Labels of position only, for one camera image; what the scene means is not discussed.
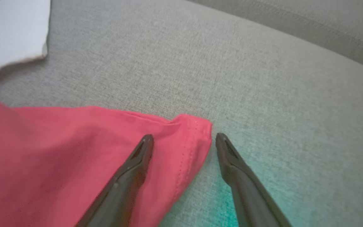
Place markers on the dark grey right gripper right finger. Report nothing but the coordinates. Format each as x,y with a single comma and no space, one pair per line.
247,195

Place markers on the white cloth piece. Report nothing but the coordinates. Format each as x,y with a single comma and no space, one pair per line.
11,31

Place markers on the red garment with white label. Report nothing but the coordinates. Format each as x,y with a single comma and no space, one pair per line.
58,157

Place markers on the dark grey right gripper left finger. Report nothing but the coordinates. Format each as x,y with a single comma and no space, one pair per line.
124,189

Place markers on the grey and yellow sofa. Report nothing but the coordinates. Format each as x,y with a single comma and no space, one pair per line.
200,63

